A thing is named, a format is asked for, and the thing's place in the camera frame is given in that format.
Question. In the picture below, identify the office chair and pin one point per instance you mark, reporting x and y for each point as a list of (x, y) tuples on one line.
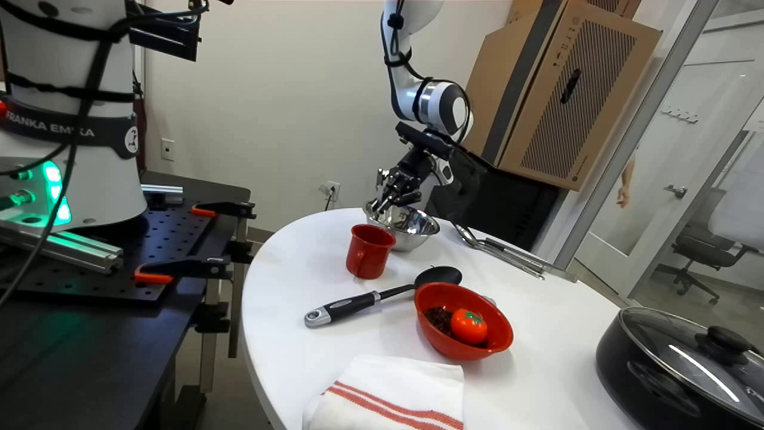
[(700, 245)]

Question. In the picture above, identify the black cabinet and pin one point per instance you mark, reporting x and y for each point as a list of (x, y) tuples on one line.
[(494, 201)]

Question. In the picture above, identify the black serving spoon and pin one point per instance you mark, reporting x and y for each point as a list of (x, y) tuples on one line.
[(353, 304)]

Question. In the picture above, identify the red plastic cup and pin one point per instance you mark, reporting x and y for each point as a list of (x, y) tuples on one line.
[(368, 251)]

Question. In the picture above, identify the orange-handled clamp rear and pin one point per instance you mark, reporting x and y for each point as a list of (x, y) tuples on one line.
[(241, 212)]

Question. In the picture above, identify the orange-handled clamp front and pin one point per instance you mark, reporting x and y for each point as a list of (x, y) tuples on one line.
[(169, 270)]

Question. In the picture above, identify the red tomato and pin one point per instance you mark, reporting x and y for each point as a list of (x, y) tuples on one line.
[(469, 325)]

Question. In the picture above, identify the black pot with glass lid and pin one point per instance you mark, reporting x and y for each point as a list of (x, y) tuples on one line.
[(673, 373)]

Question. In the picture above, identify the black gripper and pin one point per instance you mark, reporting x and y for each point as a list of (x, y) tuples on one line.
[(401, 183)]

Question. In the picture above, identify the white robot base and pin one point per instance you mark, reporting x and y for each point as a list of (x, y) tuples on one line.
[(66, 133)]

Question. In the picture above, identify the white red-striped towel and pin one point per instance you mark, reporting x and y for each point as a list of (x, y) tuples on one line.
[(386, 393)]

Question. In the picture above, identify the cardboard box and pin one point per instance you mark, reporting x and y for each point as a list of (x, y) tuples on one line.
[(549, 88)]

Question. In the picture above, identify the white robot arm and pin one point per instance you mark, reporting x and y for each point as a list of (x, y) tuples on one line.
[(433, 113)]

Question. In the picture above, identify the black camera on mount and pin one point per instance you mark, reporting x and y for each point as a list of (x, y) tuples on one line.
[(164, 33)]

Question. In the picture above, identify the orange-handled clamp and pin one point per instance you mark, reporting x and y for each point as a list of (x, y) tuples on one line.
[(169, 270), (241, 212)]

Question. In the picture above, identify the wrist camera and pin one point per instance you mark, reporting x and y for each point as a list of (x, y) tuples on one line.
[(430, 141)]

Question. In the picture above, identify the glass door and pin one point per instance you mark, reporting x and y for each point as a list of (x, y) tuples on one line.
[(686, 127)]

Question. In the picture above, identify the silver metal bowl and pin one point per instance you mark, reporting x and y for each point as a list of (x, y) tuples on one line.
[(408, 232)]

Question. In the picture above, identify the red bowl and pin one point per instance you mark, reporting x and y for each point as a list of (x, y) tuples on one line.
[(435, 304)]

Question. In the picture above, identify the black optical breadboard table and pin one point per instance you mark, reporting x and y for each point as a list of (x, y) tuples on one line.
[(90, 367)]

